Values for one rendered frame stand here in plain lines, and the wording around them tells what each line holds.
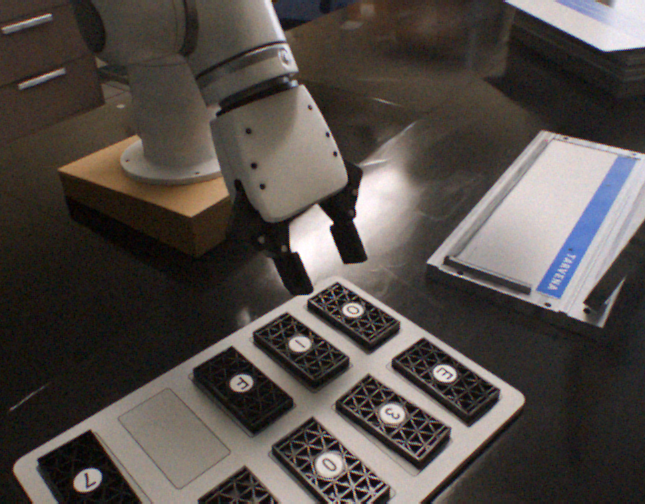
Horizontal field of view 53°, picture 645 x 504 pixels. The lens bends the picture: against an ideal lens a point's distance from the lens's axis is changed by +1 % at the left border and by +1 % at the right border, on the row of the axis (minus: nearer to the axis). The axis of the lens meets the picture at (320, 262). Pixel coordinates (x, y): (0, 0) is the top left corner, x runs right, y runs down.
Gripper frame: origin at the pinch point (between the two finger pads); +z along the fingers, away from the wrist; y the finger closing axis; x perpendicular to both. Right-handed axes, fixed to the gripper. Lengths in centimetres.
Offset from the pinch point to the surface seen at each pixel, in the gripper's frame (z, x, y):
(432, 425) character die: 17.8, 3.6, -1.8
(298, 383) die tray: 11.4, -7.4, 3.4
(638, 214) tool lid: 11.7, 7.8, -37.5
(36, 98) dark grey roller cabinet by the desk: -70, -253, -61
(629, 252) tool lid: 11.5, 12.7, -25.3
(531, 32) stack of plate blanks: -13, -42, -105
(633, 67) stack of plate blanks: 1, -16, -92
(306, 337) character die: 8.5, -9.7, -0.8
